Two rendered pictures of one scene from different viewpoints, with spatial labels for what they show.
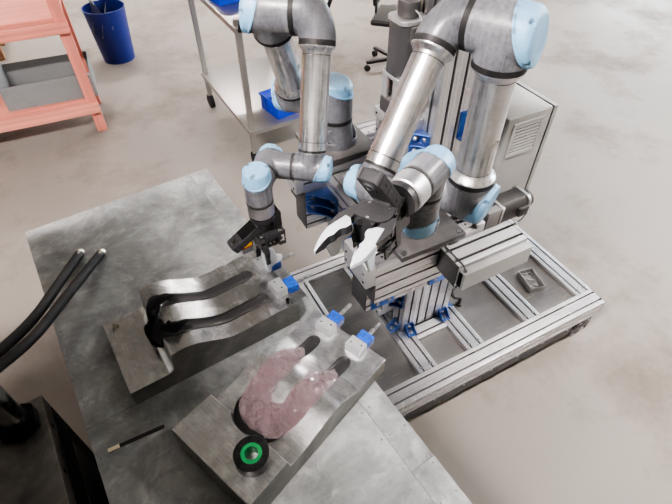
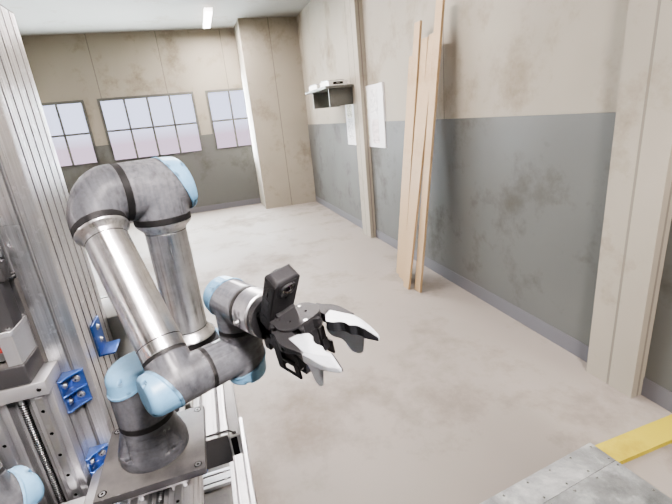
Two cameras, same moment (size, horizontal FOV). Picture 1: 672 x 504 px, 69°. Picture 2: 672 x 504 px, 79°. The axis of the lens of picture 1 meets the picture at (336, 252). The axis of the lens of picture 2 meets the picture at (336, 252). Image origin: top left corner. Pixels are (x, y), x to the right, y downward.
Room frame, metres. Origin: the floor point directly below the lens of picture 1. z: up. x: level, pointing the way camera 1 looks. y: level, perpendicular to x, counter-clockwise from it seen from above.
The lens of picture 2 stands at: (0.46, 0.44, 1.73)
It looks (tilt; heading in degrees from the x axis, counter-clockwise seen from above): 18 degrees down; 281
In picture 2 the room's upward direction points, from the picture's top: 6 degrees counter-clockwise
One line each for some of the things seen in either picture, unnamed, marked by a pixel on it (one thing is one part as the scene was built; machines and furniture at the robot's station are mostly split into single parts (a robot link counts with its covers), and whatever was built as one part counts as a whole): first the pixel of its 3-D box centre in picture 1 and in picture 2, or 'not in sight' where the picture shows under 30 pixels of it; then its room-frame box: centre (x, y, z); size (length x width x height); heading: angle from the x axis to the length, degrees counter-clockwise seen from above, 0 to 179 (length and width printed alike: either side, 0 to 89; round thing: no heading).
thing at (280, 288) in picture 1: (292, 283); not in sight; (0.95, 0.13, 0.89); 0.13 x 0.05 x 0.05; 123
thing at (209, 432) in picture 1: (287, 396); not in sight; (0.60, 0.12, 0.86); 0.50 x 0.26 x 0.11; 141
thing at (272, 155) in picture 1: (273, 164); not in sight; (1.13, 0.18, 1.20); 0.11 x 0.11 x 0.08; 81
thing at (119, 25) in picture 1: (109, 30); not in sight; (4.51, 2.06, 0.25); 0.41 x 0.37 x 0.50; 65
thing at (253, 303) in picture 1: (204, 304); not in sight; (0.85, 0.37, 0.92); 0.35 x 0.16 x 0.09; 123
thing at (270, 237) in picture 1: (266, 228); not in sight; (1.03, 0.20, 1.04); 0.09 x 0.08 x 0.12; 123
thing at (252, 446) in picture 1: (252, 456); not in sight; (0.42, 0.18, 0.93); 0.08 x 0.08 x 0.04
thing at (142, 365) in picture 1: (201, 314); not in sight; (0.85, 0.39, 0.87); 0.50 x 0.26 x 0.14; 123
